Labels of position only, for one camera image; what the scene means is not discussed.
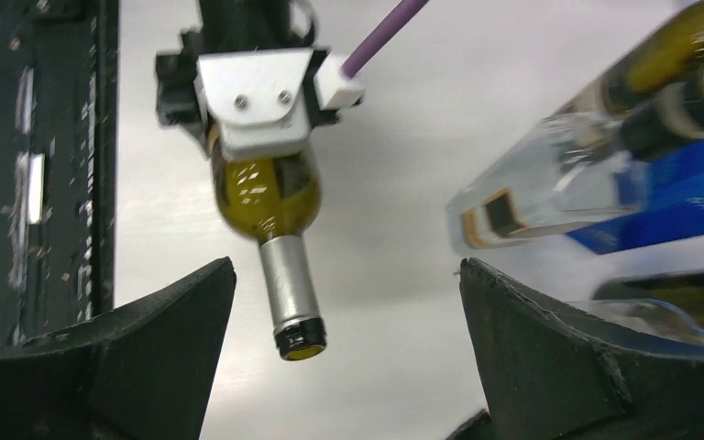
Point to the blue square glass bottle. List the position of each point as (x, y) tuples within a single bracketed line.
[(675, 209)]

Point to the green wine bottle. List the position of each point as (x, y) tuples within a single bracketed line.
[(683, 290), (663, 57), (272, 201)]

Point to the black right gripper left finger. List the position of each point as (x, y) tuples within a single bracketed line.
[(142, 371)]

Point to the clear square bottle black cap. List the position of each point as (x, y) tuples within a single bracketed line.
[(576, 170)]

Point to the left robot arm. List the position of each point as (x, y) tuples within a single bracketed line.
[(236, 26)]

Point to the clear round glass bottle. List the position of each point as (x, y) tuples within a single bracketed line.
[(647, 316)]

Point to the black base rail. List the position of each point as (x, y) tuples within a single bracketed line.
[(58, 114)]

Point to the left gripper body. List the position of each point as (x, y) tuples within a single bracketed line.
[(177, 103)]

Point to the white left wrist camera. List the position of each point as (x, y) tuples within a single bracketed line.
[(260, 100)]

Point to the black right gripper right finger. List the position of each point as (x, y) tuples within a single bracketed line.
[(552, 371)]

